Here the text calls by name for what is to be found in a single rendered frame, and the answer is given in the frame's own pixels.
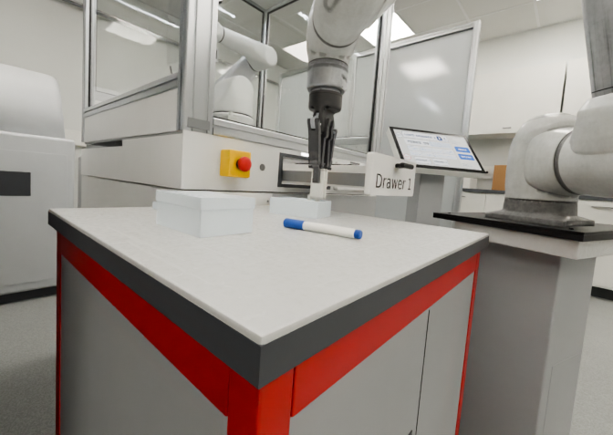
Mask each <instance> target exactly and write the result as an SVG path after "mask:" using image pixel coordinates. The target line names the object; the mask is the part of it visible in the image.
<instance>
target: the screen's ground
mask: <svg viewBox="0 0 613 435"><path fill-rule="evenodd" d="M402 131H408V132H415V133H423V134H431V133H424V132H417V131H409V130H401V129H394V132H399V133H402ZM431 135H438V136H446V137H447V139H448V141H449V142H444V141H436V140H426V141H434V142H442V143H450V144H451V146H452V149H446V148H438V147H430V146H424V144H423V142H422V141H423V140H421V139H413V138H404V137H403V138H397V140H398V143H399V145H400V149H401V152H402V154H403V153H405V154H410V152H409V149H408V147H407V145H412V146H422V147H430V148H438V149H446V150H453V151H454V153H455V155H456V157H457V159H458V160H450V159H443V160H447V161H448V163H449V165H450V166H445V165H436V164H434V163H433V160H432V157H424V158H430V160H431V164H426V163H417V162H416V160H415V158H414V155H411V158H412V160H406V161H412V162H415V163H416V164H421V165H431V166H442V167H451V168H461V169H470V170H480V171H481V170H482V169H481V168H480V166H479V164H478V162H477V160H475V161H468V160H461V159H460V157H459V155H458V154H457V153H459V154H467V155H473V153H472V152H471V153H466V152H458V151H456V150H455V148H454V147H453V146H455V147H464V148H468V149H469V151H471V150H470V148H469V146H468V144H467V143H466V141H465V139H464V138H462V137H454V136H447V135H440V134H431ZM473 158H474V156H473ZM474 159H475V158H474Z"/></svg>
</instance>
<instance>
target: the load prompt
mask: <svg viewBox="0 0 613 435"><path fill-rule="evenodd" d="M402 135H403V137H404V138H413V139H421V140H436V141H444V142H449V141H448V139H447V137H446V136H438V135H431V134H423V133H415V132H408V131H402Z"/></svg>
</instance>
